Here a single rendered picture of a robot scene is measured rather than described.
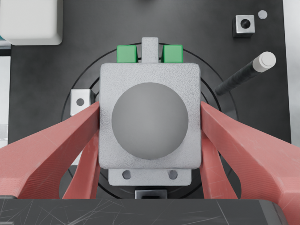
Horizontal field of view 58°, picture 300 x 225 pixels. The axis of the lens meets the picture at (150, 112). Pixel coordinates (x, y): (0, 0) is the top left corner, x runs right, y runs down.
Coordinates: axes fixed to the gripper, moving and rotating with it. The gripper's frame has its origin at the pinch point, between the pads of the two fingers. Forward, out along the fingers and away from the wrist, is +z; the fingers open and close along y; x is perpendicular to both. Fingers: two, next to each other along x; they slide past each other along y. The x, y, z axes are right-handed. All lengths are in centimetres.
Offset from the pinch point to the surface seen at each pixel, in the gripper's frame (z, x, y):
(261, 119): 8.5, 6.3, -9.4
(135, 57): 5.4, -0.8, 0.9
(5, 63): 16.6, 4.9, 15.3
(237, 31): 12.5, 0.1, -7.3
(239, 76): 4.1, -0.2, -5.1
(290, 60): 12.8, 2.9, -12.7
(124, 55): 5.4, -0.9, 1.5
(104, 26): 13.8, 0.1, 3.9
